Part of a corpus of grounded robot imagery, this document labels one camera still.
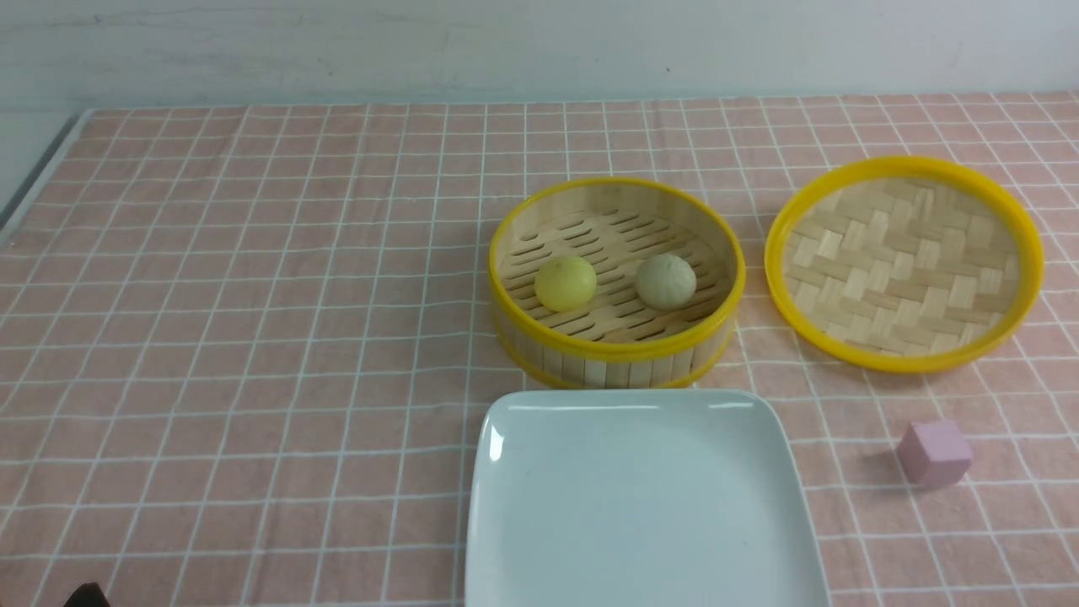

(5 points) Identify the pink checkered tablecloth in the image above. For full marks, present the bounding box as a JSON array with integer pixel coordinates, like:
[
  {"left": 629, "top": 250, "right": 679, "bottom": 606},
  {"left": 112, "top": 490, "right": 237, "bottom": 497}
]
[{"left": 1, "top": 91, "right": 1076, "bottom": 606}]

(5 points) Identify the pink cube block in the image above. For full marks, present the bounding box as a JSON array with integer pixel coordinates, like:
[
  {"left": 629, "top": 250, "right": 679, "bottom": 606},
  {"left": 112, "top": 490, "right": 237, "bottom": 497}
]
[{"left": 894, "top": 419, "right": 974, "bottom": 488}]

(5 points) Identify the yellow steamed bun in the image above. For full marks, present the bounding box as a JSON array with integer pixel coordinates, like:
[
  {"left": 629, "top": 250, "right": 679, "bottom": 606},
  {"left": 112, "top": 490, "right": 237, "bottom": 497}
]
[{"left": 534, "top": 256, "right": 598, "bottom": 314}]

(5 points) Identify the bamboo steamer basket yellow rim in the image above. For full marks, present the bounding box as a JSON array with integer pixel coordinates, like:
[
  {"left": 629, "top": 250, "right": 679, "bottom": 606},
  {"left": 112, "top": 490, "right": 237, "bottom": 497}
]
[{"left": 488, "top": 176, "right": 745, "bottom": 389}]

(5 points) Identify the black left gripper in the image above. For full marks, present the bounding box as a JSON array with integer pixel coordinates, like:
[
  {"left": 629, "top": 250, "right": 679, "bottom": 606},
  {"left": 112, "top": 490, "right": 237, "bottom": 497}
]
[{"left": 64, "top": 583, "right": 110, "bottom": 607}]

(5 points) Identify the white square plate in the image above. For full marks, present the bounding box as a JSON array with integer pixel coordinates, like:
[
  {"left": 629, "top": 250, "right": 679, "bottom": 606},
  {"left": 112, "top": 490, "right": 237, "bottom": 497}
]
[{"left": 464, "top": 389, "right": 831, "bottom": 606}]

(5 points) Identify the bamboo steamer lid yellow rim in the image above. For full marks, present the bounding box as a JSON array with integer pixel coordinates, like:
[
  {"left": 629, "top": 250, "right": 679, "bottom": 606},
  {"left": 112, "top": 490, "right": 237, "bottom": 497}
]
[{"left": 764, "top": 155, "right": 1044, "bottom": 373}]

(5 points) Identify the beige steamed bun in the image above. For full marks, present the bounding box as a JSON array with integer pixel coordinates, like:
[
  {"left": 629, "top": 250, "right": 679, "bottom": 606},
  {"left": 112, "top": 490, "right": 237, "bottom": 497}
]
[{"left": 636, "top": 254, "right": 697, "bottom": 311}]

